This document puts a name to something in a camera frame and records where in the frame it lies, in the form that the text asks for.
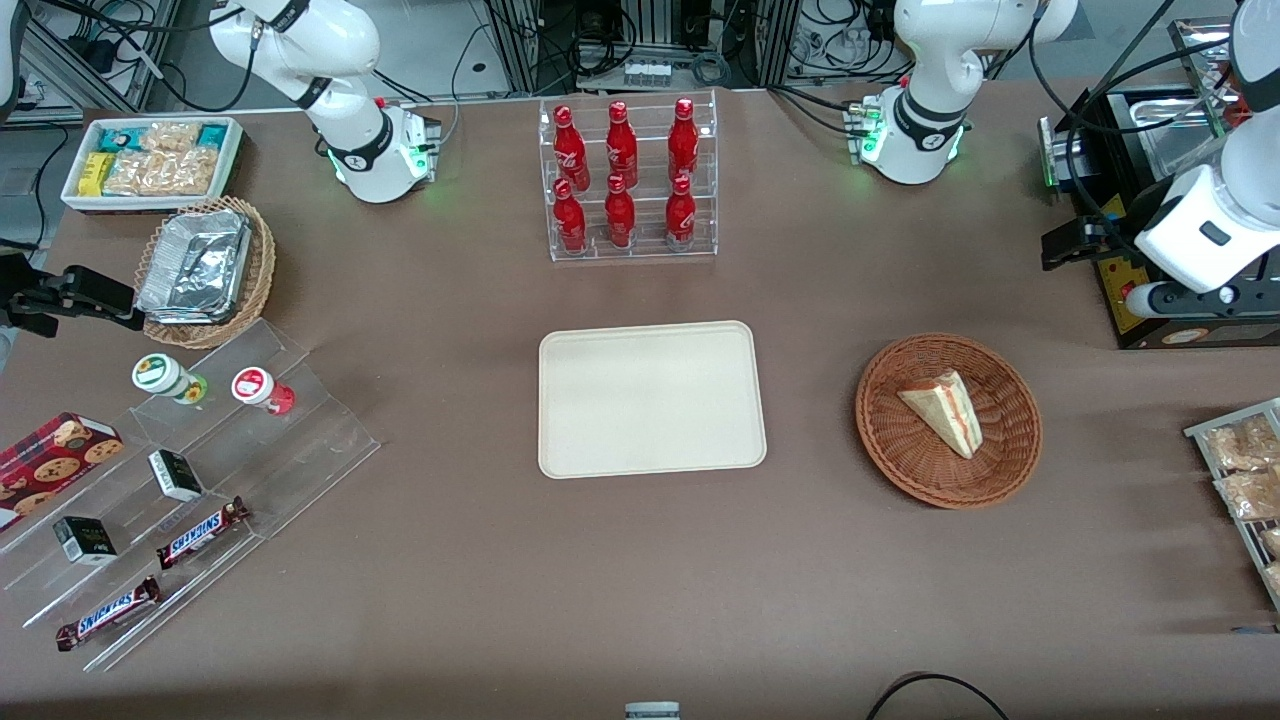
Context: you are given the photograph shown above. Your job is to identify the red lid yogurt cup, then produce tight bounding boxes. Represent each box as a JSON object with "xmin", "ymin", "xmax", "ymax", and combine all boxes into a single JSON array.
[{"xmin": 231, "ymin": 366, "xmax": 297, "ymax": 417}]

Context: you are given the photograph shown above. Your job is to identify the beige plastic tray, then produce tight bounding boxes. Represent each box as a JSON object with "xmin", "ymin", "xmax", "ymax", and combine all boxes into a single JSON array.
[{"xmin": 538, "ymin": 320, "xmax": 769, "ymax": 481}]

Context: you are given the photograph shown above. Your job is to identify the clear acrylic bottle rack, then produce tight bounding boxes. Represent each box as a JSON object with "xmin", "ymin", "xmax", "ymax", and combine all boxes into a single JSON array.
[{"xmin": 537, "ymin": 89, "xmax": 720, "ymax": 264}]

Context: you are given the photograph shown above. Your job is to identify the light tan wicker basket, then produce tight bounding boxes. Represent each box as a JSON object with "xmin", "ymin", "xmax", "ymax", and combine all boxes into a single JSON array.
[{"xmin": 134, "ymin": 196, "xmax": 277, "ymax": 350}]

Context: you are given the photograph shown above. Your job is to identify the clear bag of crackers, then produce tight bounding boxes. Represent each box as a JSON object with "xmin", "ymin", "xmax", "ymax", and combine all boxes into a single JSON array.
[
  {"xmin": 1213, "ymin": 467, "xmax": 1280, "ymax": 523},
  {"xmin": 1202, "ymin": 414, "xmax": 1280, "ymax": 473}
]

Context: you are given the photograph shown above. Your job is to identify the clear acrylic stepped stand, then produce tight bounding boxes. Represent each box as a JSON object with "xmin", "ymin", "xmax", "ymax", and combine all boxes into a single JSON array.
[{"xmin": 0, "ymin": 319, "xmax": 382, "ymax": 674}]

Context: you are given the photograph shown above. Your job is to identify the metal wire tray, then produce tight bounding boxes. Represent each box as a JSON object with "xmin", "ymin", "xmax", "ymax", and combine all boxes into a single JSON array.
[{"xmin": 1184, "ymin": 397, "xmax": 1280, "ymax": 613}]

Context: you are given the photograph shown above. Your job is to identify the triangle sandwich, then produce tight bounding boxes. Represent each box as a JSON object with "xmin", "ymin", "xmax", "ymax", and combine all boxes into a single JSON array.
[{"xmin": 897, "ymin": 370, "xmax": 984, "ymax": 461}]

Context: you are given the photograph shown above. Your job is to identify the silver foil packets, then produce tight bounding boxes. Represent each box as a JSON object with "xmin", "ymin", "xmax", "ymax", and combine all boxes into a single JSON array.
[{"xmin": 136, "ymin": 209, "xmax": 253, "ymax": 325}]

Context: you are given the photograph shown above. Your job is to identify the brown round wicker basket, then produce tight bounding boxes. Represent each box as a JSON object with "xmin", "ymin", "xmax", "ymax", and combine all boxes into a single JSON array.
[{"xmin": 855, "ymin": 333, "xmax": 1044, "ymax": 511}]

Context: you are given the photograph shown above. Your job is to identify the white snack bin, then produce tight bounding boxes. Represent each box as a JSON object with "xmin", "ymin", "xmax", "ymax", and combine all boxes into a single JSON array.
[{"xmin": 61, "ymin": 116, "xmax": 245, "ymax": 215}]

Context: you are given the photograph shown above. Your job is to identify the small clear cracker bag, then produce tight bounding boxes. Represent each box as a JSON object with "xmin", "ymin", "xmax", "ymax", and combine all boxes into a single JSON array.
[{"xmin": 139, "ymin": 121, "xmax": 204, "ymax": 154}]

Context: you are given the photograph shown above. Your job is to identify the Snickers chocolate bar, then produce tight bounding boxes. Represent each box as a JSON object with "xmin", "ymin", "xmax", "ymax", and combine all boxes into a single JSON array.
[
  {"xmin": 55, "ymin": 576, "xmax": 162, "ymax": 653},
  {"xmin": 155, "ymin": 496, "xmax": 252, "ymax": 571}
]

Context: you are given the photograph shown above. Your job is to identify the black cable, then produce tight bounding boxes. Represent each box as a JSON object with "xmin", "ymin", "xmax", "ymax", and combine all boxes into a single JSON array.
[{"xmin": 864, "ymin": 671, "xmax": 1012, "ymax": 720}]

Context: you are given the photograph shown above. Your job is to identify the steel fryer lid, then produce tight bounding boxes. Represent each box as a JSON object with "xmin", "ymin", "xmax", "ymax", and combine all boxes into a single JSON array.
[{"xmin": 1167, "ymin": 17, "xmax": 1247, "ymax": 139}]

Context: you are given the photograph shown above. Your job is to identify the large clear cracker bag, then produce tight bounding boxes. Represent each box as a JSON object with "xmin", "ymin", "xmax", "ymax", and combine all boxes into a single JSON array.
[{"xmin": 104, "ymin": 147, "xmax": 220, "ymax": 197}]

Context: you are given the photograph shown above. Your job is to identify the green lid yogurt cup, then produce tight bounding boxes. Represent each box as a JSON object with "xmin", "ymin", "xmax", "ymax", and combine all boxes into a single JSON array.
[{"xmin": 131, "ymin": 353, "xmax": 209, "ymax": 406}]

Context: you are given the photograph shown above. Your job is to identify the red tartan cookie box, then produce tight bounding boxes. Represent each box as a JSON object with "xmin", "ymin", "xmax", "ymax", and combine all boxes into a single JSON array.
[{"xmin": 0, "ymin": 411, "xmax": 125, "ymax": 533}]

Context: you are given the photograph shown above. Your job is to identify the red cola bottle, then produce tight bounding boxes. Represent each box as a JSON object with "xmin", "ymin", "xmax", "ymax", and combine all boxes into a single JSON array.
[
  {"xmin": 553, "ymin": 105, "xmax": 592, "ymax": 192},
  {"xmin": 552, "ymin": 178, "xmax": 590, "ymax": 256},
  {"xmin": 668, "ymin": 97, "xmax": 702, "ymax": 187},
  {"xmin": 605, "ymin": 100, "xmax": 640, "ymax": 190},
  {"xmin": 664, "ymin": 175, "xmax": 699, "ymax": 247},
  {"xmin": 603, "ymin": 174, "xmax": 638, "ymax": 250}
]

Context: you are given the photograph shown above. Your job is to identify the small black box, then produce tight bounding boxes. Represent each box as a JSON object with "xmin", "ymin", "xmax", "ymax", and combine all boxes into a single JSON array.
[
  {"xmin": 147, "ymin": 449, "xmax": 205, "ymax": 503},
  {"xmin": 52, "ymin": 516, "xmax": 119, "ymax": 567}
]

